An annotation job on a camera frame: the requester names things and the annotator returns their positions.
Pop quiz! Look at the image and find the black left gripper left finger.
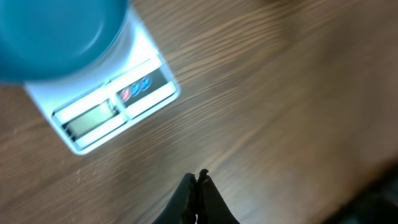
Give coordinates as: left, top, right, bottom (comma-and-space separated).
153, 173, 196, 224

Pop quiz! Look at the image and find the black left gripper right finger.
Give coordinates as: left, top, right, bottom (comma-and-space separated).
196, 169, 239, 224

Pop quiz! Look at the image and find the white digital kitchen scale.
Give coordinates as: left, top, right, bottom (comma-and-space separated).
24, 7, 180, 156

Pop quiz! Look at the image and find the teal blue bowl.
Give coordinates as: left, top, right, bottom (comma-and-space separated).
1, 0, 130, 84

